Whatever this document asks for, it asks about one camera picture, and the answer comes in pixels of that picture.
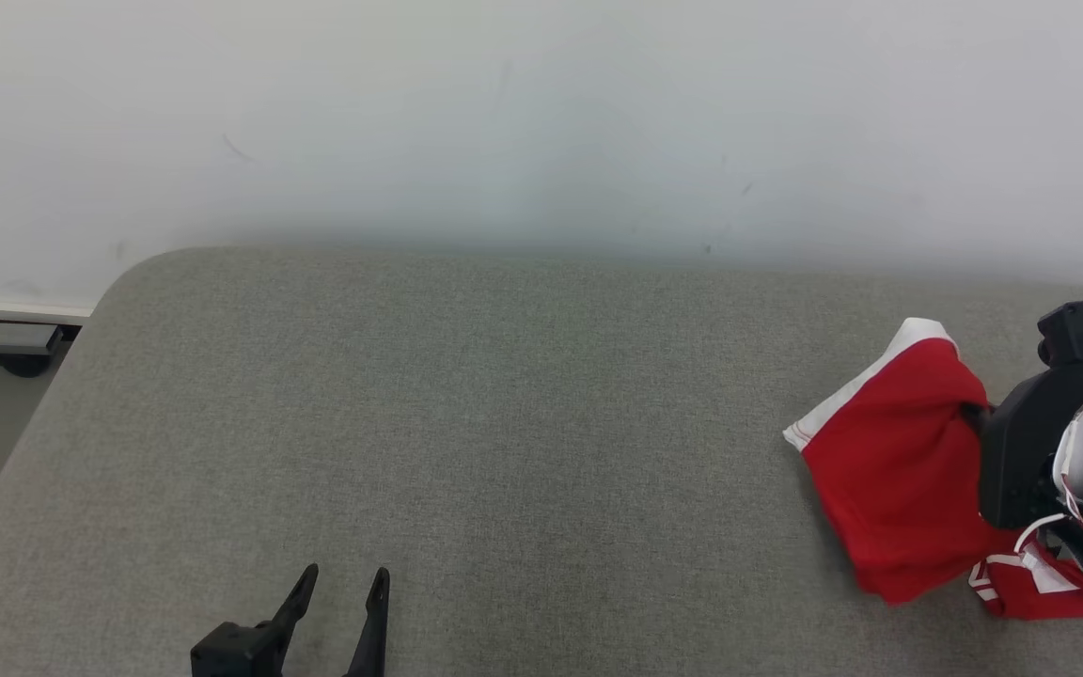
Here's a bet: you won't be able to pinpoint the white and red wire bundle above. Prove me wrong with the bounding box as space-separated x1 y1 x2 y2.
1012 404 1083 603

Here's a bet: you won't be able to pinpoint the red shorts with white stripe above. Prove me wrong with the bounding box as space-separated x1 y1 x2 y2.
783 318 1022 605

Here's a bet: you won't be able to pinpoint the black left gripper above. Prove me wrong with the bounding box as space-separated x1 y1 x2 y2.
192 564 390 677

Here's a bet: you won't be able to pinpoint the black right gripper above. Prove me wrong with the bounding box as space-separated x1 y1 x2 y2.
960 362 1083 529

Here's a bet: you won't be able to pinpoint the red jersey with white sleeves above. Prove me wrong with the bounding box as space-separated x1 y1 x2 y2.
967 543 1083 622

